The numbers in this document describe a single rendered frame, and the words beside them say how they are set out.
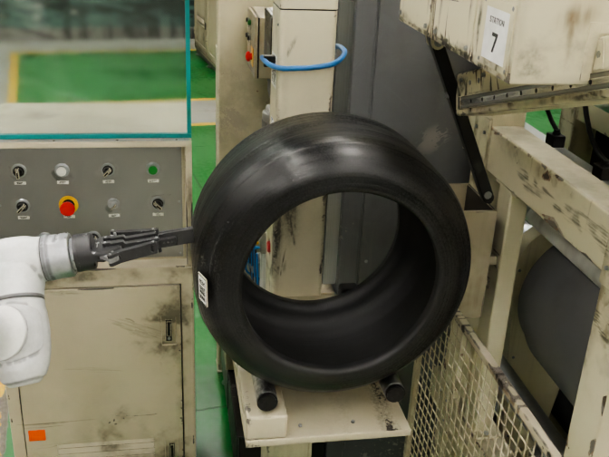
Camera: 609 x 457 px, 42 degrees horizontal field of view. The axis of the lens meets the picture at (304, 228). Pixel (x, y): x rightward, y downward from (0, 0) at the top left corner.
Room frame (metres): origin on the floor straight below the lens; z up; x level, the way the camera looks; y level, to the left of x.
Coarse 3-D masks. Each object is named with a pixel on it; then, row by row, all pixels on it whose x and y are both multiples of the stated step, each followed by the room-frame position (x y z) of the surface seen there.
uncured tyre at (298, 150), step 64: (320, 128) 1.49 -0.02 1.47; (384, 128) 1.59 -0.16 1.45; (256, 192) 1.37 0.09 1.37; (320, 192) 1.37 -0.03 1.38; (384, 192) 1.39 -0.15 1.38; (448, 192) 1.45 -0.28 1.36; (192, 256) 1.44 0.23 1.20; (448, 256) 1.42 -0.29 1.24; (256, 320) 1.60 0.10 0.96; (320, 320) 1.65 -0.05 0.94; (384, 320) 1.62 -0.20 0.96; (448, 320) 1.44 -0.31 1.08; (320, 384) 1.38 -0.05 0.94
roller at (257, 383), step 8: (256, 384) 1.41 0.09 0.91; (264, 384) 1.40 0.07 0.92; (272, 384) 1.41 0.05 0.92; (256, 392) 1.39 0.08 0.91; (264, 392) 1.38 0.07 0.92; (272, 392) 1.38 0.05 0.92; (256, 400) 1.37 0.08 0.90; (264, 400) 1.36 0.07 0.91; (272, 400) 1.37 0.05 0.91; (264, 408) 1.37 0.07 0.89; (272, 408) 1.37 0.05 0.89
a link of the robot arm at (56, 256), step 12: (48, 240) 1.38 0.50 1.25; (60, 240) 1.38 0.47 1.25; (48, 252) 1.36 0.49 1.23; (60, 252) 1.36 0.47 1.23; (48, 264) 1.35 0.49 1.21; (60, 264) 1.35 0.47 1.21; (72, 264) 1.37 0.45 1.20; (48, 276) 1.35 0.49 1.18; (60, 276) 1.36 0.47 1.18; (72, 276) 1.37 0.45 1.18
